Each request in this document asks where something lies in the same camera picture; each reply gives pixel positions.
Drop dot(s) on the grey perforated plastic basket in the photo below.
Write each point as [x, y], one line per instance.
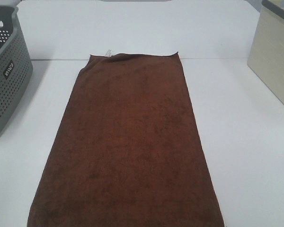
[15, 64]

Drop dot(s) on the beige wooden box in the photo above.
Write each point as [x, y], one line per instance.
[266, 56]

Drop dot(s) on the brown towel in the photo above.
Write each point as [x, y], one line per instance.
[127, 152]

